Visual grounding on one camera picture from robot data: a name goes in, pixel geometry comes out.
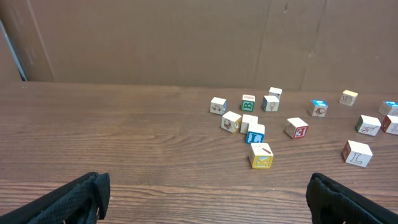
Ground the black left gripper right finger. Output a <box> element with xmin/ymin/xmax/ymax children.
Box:
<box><xmin>305</xmin><ymin>172</ymin><xmax>397</xmax><ymax>224</ymax></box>

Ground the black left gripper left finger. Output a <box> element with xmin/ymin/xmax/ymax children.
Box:
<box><xmin>1</xmin><ymin>172</ymin><xmax>111</xmax><ymax>224</ymax></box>

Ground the red side L block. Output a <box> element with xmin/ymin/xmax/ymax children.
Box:
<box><xmin>341</xmin><ymin>140</ymin><xmax>373</xmax><ymax>167</ymax></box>

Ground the yellow letter K block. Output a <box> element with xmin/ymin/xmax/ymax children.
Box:
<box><xmin>249</xmin><ymin>143</ymin><xmax>274</xmax><ymax>169</ymax></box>

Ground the blue letter L block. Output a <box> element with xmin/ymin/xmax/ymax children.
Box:
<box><xmin>246</xmin><ymin>123</ymin><xmax>266</xmax><ymax>144</ymax></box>

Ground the red letter E block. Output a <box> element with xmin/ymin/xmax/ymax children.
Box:
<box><xmin>284</xmin><ymin>118</ymin><xmax>309</xmax><ymax>139</ymax></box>

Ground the green side violin block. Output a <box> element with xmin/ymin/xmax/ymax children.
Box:
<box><xmin>355</xmin><ymin>114</ymin><xmax>381</xmax><ymax>136</ymax></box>

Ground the blue top picture block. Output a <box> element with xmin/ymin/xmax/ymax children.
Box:
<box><xmin>308</xmin><ymin>100</ymin><xmax>328</xmax><ymax>117</ymax></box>

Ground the red side picture block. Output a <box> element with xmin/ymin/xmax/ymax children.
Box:
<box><xmin>381</xmin><ymin>115</ymin><xmax>398</xmax><ymax>135</ymax></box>

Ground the yellow top wooden block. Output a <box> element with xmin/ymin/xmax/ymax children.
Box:
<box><xmin>339</xmin><ymin>90</ymin><xmax>358</xmax><ymax>106</ymax></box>

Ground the blue top far block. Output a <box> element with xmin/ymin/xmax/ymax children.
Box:
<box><xmin>378</xmin><ymin>101</ymin><xmax>398</xmax><ymax>116</ymax></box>

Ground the ice cream picture block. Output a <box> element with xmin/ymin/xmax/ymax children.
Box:
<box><xmin>262</xmin><ymin>95</ymin><xmax>280</xmax><ymax>112</ymax></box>

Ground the plain white wooden block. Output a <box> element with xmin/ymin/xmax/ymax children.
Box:
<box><xmin>240</xmin><ymin>114</ymin><xmax>258</xmax><ymax>134</ymax></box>

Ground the far white wooden block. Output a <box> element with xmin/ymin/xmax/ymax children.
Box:
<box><xmin>269</xmin><ymin>87</ymin><xmax>283</xmax><ymax>100</ymax></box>

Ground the yellow side picture block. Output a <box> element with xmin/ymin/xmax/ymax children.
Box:
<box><xmin>221</xmin><ymin>111</ymin><xmax>242</xmax><ymax>133</ymax></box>

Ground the green letter B block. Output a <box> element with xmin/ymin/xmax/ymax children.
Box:
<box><xmin>241</xmin><ymin>95</ymin><xmax>256</xmax><ymax>112</ymax></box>

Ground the car picture wooden block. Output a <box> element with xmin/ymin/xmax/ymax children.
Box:
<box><xmin>210</xmin><ymin>97</ymin><xmax>227</xmax><ymax>115</ymax></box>

